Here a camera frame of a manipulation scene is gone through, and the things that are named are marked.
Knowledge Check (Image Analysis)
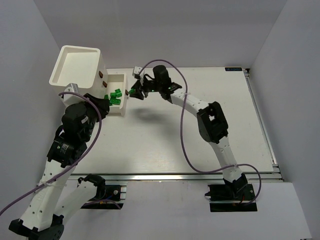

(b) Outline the green lego brick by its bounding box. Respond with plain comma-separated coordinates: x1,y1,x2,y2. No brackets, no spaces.
109,98,121,106

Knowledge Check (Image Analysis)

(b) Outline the white drawer cabinet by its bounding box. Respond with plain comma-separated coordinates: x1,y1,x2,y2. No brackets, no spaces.
49,45,128,117

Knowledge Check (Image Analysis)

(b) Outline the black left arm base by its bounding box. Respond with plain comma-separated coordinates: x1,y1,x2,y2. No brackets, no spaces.
81,184,127,210

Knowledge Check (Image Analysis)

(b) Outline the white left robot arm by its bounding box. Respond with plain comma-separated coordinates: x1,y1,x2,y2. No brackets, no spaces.
8,93,110,240

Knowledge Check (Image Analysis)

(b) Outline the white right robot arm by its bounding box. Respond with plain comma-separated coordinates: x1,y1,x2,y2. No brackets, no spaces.
129,65,248,197

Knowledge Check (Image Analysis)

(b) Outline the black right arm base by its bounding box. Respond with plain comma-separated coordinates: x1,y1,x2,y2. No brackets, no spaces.
204,184,258,213

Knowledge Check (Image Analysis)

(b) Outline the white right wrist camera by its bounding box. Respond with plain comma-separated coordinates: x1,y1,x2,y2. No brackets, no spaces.
132,66,145,81

